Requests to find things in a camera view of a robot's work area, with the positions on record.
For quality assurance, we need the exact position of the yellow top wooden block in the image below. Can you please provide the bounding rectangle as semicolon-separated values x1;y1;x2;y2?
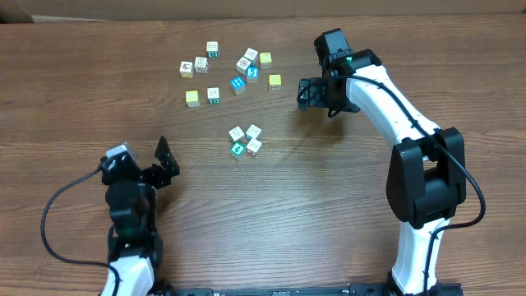
185;90;200;108

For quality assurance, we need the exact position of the teal number four block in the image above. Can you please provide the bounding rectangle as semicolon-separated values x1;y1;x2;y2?
230;142;246;159

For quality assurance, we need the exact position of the white block plain top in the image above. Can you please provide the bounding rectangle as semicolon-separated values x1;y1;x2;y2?
228;126;246;143

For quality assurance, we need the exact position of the white block blue P side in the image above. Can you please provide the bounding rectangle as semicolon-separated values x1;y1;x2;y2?
245;124;262;140

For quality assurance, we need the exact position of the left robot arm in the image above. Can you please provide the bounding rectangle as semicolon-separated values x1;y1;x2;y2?
100;136;180;295

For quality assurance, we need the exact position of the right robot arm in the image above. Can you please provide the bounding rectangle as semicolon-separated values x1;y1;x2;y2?
297;29;466;295

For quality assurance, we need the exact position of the yellow block right middle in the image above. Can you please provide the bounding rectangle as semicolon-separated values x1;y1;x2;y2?
269;74;282;90

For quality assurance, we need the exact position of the yellow block upper right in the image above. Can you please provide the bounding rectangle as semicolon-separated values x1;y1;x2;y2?
260;52;272;69

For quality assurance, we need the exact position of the white block green side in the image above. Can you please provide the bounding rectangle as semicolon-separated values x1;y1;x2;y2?
207;87;221;104

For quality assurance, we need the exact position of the blue number five block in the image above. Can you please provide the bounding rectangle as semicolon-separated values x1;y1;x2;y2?
246;67;260;83

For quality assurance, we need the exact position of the white acorn picture block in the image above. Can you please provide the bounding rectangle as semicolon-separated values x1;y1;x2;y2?
179;61;194;78

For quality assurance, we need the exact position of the white block picture top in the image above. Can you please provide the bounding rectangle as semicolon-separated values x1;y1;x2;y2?
236;57;251;75

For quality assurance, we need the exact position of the blue letter H block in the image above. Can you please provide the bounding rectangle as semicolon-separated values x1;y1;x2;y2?
230;76;246;95

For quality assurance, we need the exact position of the white block red letter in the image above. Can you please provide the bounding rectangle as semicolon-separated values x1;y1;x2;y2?
194;57;209;73

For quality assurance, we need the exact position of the block with green R side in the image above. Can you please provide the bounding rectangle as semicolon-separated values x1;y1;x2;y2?
206;41;219;58

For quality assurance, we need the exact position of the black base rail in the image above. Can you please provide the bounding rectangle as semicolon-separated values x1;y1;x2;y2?
155;282;464;296

